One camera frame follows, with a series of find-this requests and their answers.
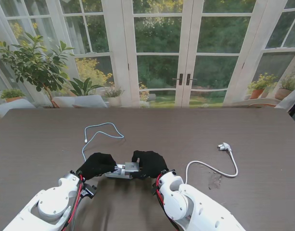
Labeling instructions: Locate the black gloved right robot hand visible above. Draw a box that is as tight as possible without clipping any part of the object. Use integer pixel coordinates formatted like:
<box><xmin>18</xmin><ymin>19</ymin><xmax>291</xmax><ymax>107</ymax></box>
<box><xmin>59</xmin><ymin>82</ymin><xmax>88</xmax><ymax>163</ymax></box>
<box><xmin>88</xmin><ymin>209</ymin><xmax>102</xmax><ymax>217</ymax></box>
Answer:
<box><xmin>131</xmin><ymin>150</ymin><xmax>169</xmax><ymax>180</ymax></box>

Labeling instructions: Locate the white power cord with plug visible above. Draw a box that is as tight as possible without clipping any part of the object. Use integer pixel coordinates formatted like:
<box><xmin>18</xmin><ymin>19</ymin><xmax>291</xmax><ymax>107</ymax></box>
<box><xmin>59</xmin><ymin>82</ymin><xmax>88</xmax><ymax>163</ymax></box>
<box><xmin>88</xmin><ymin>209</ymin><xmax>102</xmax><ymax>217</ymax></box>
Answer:
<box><xmin>185</xmin><ymin>142</ymin><xmax>239</xmax><ymax>180</ymax></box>

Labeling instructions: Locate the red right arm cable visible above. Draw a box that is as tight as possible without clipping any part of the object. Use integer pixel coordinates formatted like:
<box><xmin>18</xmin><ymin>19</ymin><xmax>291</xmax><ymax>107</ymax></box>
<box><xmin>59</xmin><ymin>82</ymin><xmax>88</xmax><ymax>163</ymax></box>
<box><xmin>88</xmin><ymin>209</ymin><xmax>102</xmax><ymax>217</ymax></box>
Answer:
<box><xmin>152</xmin><ymin>169</ymin><xmax>177</xmax><ymax>231</ymax></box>

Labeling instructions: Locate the light blue USB cable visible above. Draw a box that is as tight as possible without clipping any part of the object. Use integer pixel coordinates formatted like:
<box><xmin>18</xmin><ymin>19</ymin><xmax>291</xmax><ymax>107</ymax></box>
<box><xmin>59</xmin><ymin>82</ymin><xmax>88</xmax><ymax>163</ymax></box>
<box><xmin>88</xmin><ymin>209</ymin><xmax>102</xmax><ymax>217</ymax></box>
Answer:
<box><xmin>82</xmin><ymin>122</ymin><xmax>125</xmax><ymax>169</ymax></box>

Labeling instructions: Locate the white power strip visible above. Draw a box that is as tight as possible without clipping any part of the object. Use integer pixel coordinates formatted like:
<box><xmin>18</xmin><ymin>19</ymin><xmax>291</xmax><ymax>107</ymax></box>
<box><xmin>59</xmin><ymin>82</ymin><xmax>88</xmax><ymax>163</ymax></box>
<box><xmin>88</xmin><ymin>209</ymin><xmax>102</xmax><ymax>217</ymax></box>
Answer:
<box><xmin>104</xmin><ymin>164</ymin><xmax>134</xmax><ymax>180</ymax></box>

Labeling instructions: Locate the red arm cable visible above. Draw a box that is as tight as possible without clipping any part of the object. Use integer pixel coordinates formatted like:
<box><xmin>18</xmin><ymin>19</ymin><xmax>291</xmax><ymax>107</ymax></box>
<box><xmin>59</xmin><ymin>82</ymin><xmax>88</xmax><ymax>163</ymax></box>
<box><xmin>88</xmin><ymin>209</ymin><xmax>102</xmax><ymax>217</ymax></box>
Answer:
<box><xmin>152</xmin><ymin>169</ymin><xmax>177</xmax><ymax>231</ymax></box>
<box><xmin>65</xmin><ymin>175</ymin><xmax>86</xmax><ymax>231</ymax></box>

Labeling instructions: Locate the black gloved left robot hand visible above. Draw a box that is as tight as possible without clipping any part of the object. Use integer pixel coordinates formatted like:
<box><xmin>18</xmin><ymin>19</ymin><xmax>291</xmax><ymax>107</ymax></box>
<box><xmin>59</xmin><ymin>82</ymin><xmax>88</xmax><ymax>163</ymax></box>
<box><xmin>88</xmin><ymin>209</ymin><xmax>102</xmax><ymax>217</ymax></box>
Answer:
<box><xmin>76</xmin><ymin>152</ymin><xmax>118</xmax><ymax>181</ymax></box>

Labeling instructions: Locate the grey charger adapter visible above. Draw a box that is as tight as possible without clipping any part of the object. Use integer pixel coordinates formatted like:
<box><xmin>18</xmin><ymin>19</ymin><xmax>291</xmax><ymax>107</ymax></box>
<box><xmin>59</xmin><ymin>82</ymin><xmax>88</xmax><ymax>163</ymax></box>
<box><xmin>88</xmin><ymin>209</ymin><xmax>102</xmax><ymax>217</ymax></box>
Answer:
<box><xmin>124</xmin><ymin>162</ymin><xmax>141</xmax><ymax>172</ymax></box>

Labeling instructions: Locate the printed garden window backdrop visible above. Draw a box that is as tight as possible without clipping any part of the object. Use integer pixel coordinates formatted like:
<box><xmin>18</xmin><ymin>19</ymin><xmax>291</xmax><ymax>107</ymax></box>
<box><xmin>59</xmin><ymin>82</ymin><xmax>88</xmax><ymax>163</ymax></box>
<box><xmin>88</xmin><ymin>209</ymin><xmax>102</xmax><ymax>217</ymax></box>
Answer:
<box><xmin>0</xmin><ymin>0</ymin><xmax>295</xmax><ymax>128</ymax></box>

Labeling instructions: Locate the red left arm cable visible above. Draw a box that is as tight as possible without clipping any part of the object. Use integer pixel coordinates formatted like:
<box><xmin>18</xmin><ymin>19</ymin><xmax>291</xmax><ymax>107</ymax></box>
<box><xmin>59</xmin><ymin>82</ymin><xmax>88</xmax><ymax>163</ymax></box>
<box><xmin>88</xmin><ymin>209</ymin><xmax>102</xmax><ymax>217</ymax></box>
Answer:
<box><xmin>65</xmin><ymin>175</ymin><xmax>86</xmax><ymax>231</ymax></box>

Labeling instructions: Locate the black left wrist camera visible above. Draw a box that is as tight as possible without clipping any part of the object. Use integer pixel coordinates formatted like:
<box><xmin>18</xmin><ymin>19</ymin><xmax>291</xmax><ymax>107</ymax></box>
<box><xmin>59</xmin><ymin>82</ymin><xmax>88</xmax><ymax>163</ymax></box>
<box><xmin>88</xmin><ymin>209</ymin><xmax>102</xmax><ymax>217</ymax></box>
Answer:
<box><xmin>81</xmin><ymin>184</ymin><xmax>98</xmax><ymax>199</ymax></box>

